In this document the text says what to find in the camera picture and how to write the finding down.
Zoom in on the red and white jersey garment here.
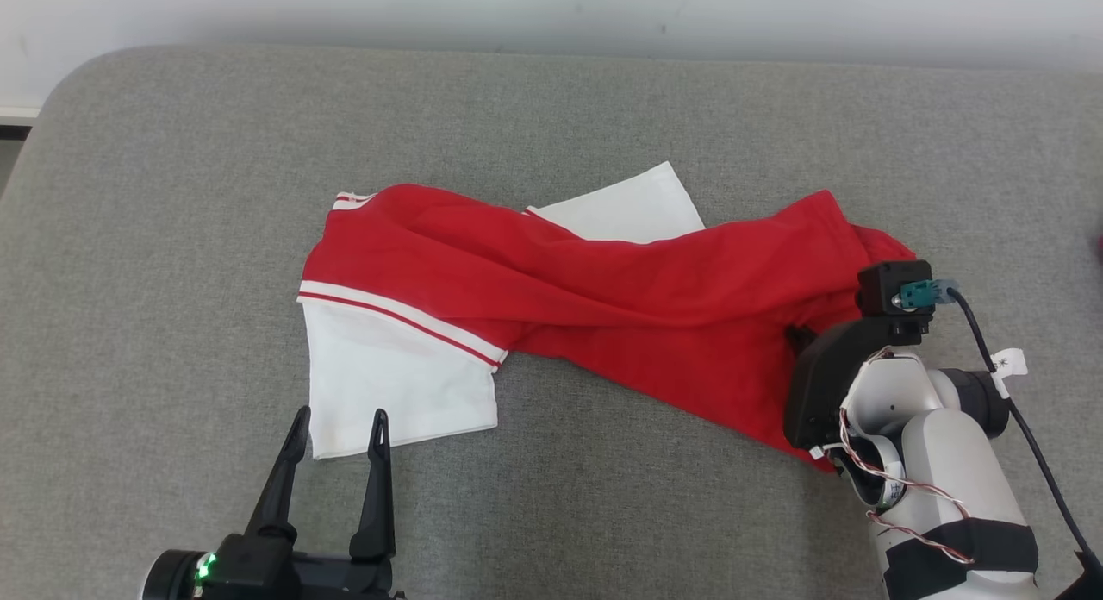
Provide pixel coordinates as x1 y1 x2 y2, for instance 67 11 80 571
297 160 916 473

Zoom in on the grey fabric sofa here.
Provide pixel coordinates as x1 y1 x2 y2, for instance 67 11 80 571
0 44 1103 600

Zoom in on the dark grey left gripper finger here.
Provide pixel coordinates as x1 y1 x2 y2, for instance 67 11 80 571
246 406 311 541
349 409 396 560

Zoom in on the red white twisted wire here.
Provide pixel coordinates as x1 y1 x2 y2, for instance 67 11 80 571
838 348 979 566

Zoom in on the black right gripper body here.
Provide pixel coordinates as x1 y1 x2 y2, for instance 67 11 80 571
784 317 927 450

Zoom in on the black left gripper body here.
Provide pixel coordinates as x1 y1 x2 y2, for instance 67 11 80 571
196 535 406 600

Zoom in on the white cable label tag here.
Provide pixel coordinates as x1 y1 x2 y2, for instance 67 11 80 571
991 348 1029 399

